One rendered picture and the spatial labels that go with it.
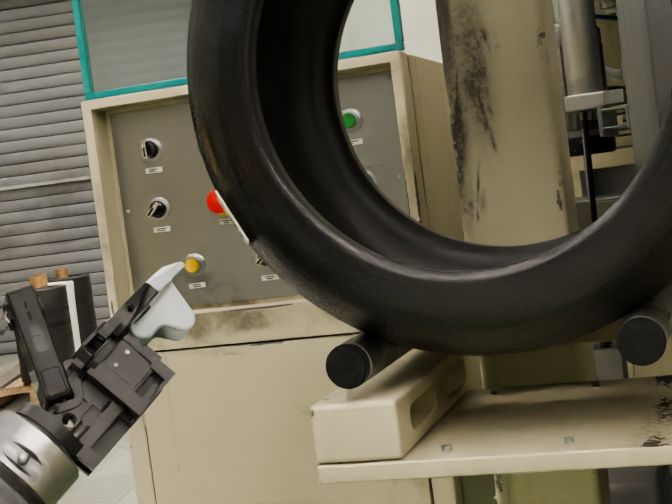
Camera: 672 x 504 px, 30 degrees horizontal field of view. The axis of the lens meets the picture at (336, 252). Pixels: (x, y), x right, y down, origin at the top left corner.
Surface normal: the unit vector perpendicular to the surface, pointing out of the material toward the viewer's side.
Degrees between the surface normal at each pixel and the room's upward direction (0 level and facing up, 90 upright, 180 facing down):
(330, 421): 90
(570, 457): 90
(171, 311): 68
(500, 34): 90
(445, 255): 81
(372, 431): 90
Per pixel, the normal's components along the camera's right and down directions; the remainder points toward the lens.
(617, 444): -0.13, -0.99
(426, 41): -0.11, 0.07
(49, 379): 0.26, -0.37
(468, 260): -0.26, -0.09
